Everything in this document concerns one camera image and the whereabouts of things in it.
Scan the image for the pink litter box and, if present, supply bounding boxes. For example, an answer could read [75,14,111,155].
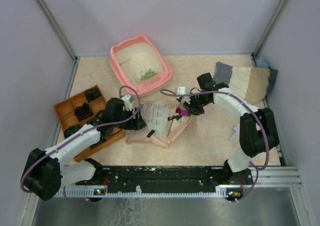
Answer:
[109,34,173,97]

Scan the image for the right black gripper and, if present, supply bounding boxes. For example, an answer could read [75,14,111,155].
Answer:
[183,92,211,116]

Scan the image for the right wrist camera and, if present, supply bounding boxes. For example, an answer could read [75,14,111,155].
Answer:
[174,86,190,102]

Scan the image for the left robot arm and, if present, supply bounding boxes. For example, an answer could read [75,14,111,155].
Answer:
[20,94,146,201]

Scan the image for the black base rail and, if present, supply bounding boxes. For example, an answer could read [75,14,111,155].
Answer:
[76,166,253,194]

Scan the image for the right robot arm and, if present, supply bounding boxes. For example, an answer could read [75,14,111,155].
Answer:
[183,73,280,184]

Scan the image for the blue cloth in corner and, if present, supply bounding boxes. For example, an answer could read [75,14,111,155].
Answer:
[256,56,271,69]

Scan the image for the black part in tray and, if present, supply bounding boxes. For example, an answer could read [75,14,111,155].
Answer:
[84,87,102,102]

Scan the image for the black ring in tray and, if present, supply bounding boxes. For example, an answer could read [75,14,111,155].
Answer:
[74,103,95,121]

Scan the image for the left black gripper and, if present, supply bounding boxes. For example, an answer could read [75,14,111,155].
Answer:
[113,107,147,131]

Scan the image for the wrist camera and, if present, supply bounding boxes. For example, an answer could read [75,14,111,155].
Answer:
[120,94,134,111]
[174,86,190,102]

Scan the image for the beige cat litter bag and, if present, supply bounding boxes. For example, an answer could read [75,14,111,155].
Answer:
[126,100,194,147]

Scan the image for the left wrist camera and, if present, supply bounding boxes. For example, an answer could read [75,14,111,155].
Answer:
[120,94,134,111]

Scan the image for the black part front tray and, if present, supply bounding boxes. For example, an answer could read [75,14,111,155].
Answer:
[63,124,81,139]

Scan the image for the grey beige folded cloth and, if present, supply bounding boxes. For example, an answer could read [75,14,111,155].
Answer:
[213,62,278,104]

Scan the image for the green litter pellets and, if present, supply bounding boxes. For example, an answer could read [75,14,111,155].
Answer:
[135,68,158,83]

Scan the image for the purple plastic scoop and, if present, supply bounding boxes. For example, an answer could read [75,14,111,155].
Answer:
[175,108,188,117]

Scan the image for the orange compartment tray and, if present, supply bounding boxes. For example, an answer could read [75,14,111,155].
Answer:
[54,85,125,162]

